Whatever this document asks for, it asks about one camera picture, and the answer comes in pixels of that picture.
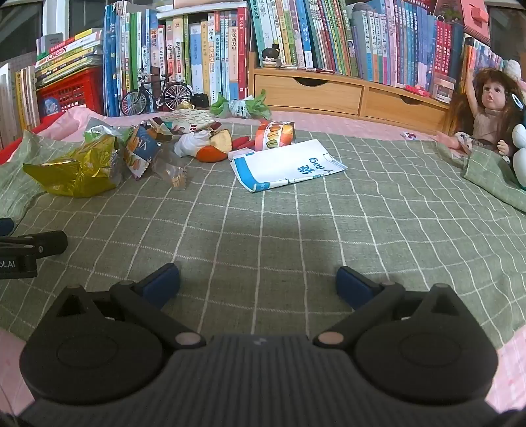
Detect pink bed sheet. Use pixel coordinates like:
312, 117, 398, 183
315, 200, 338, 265
0, 104, 526, 413

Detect black toy bicycle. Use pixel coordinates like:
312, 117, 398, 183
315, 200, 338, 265
121, 67, 193, 116

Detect brown-haired doll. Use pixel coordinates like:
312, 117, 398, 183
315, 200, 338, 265
435, 67, 526, 160

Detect pink house-shaped box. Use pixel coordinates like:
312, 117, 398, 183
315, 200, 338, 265
431, 0, 492, 47

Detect window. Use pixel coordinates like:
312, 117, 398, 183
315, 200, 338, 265
0, 0, 105, 59

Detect green white plastic wrapper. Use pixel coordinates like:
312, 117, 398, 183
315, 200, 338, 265
209, 91, 273, 121

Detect row of colourful textbooks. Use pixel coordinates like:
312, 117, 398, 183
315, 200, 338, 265
248, 0, 466, 89

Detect large gold foil bag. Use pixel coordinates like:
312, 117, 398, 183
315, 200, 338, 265
22, 135, 125, 198

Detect white tissue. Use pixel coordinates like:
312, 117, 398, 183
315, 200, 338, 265
174, 132, 211, 159

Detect green checked cloth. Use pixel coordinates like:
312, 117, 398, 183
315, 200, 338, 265
0, 128, 526, 350

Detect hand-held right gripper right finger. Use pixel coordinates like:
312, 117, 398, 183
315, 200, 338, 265
312, 266, 470, 350

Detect leaning picture magazines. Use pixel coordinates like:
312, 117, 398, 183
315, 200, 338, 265
459, 33, 507, 96

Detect clear plastic wrapper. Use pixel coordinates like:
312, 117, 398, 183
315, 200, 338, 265
151, 147, 190, 192

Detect white dotted snack packet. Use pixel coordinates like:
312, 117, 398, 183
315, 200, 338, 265
152, 108, 223, 144

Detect red plastic crate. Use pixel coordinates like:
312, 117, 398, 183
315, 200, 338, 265
36, 67, 106, 118

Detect orange macaron snack packet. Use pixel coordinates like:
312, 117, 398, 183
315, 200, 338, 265
254, 121, 297, 152

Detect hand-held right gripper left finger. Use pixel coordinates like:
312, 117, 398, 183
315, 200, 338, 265
53, 263, 207, 350

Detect small black-haired figurine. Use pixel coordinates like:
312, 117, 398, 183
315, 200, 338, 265
260, 47, 282, 69

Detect red plastic tray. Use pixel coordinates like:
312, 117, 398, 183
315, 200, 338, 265
0, 123, 55, 166

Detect blue snack packet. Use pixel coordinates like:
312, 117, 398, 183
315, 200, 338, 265
120, 125, 162, 180

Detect silver green snack packet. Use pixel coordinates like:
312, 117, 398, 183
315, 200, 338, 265
83, 117, 134, 145

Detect blue round tin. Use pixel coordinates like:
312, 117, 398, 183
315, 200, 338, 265
39, 97, 62, 120

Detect wooden drawer organizer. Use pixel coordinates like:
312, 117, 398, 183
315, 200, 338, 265
247, 53, 453, 131

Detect grey flat box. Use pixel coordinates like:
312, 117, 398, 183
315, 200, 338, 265
156, 0, 250, 21

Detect stack of flat picture books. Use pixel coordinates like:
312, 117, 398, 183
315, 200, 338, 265
35, 29, 104, 89

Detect white blue paper bag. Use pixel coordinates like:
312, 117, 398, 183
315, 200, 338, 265
228, 139, 348, 193

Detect row of beige books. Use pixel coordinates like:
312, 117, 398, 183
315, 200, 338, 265
0, 61, 42, 149

